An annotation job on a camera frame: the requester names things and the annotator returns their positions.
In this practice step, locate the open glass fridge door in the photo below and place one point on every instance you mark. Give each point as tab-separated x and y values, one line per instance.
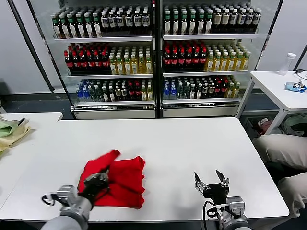
39	47
269	23

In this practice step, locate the blue snack packet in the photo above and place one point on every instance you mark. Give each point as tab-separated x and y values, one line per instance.
295	86

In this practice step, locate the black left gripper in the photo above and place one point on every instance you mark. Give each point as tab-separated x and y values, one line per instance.
96	187

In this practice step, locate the green cloth pile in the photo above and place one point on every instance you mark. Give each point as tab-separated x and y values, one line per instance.
295	124

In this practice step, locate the dark bottle blue-white label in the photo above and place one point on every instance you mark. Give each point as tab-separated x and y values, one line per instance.
112	21
257	20
104	22
241	20
129	21
120	21
145	20
249	20
137	21

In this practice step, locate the glass beverage display fridge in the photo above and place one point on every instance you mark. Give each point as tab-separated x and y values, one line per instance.
203	106
107	107

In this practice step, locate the crumpled clothes in crate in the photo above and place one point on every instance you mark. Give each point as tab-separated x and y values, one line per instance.
263	124

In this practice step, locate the small yellow juice bottle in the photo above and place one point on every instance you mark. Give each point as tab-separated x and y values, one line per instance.
230	90
149	92
143	93
236	90

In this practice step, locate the tall dark bottle beige label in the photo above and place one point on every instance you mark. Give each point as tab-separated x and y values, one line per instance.
217	20
233	20
225	20

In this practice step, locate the black storage crate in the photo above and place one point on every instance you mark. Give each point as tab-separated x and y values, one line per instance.
250	125

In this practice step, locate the blue-label water bottle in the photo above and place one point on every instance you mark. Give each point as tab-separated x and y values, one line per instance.
85	93
172	91
79	93
166	91

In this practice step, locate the small tea bottle white label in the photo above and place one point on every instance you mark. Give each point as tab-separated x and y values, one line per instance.
192	91
111	93
105	93
198	91

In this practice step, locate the clear bottle white cap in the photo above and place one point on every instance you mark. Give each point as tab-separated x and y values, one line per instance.
286	65

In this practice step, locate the beige trouser leg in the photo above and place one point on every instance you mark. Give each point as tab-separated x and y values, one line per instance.
280	151
296	194

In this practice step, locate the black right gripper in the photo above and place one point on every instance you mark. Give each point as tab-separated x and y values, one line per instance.
214	192

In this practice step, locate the red t-shirt with bear print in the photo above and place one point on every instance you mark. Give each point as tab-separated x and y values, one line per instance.
127	172

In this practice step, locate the clear green-label water bottle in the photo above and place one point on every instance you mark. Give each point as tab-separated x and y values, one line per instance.
179	91
185	90
98	93
91	93

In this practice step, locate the small red-capped cola bottle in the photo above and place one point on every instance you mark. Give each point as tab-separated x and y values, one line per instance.
224	88
130	91
217	89
137	91

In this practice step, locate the green-capped dark tea bottle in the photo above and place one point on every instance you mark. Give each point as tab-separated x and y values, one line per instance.
208	22
56	27
72	26
192	22
175	22
80	26
64	26
97	25
89	25
184	22
167	22
200	22

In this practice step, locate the pale yellow garment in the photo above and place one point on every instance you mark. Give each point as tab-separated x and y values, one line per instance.
14	138

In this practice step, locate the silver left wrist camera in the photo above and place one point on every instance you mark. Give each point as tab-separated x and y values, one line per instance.
65	195

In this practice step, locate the pale green garment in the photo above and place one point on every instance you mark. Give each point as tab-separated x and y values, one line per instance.
6	130

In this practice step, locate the small dark bottle beige label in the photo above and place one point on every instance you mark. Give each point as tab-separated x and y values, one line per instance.
204	90
211	90
123	92
117	93

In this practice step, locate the white side table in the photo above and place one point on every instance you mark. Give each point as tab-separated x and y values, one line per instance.
271	83

